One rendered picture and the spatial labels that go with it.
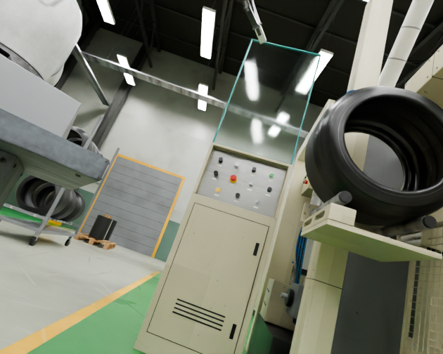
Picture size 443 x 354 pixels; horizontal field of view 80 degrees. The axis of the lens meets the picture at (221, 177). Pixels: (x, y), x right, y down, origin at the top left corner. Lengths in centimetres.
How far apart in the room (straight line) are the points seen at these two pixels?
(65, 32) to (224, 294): 135
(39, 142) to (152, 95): 1137
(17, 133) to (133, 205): 972
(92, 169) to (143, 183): 980
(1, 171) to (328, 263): 121
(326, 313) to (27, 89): 127
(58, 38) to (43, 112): 25
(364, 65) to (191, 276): 157
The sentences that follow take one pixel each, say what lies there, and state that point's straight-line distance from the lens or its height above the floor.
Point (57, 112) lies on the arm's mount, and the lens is 55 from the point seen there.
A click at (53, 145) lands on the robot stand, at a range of 48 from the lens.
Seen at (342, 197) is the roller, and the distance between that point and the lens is 102.
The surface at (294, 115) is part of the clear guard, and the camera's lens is 196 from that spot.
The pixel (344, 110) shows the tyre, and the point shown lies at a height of 124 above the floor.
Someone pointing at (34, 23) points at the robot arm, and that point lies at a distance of 73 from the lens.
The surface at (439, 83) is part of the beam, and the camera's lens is 166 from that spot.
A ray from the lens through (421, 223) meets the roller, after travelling 113.
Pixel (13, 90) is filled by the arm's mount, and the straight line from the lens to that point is 55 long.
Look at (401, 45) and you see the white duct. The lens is 239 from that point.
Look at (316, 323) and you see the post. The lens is 135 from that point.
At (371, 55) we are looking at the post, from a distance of 194.
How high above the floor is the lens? 55
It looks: 17 degrees up
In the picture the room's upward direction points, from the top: 19 degrees clockwise
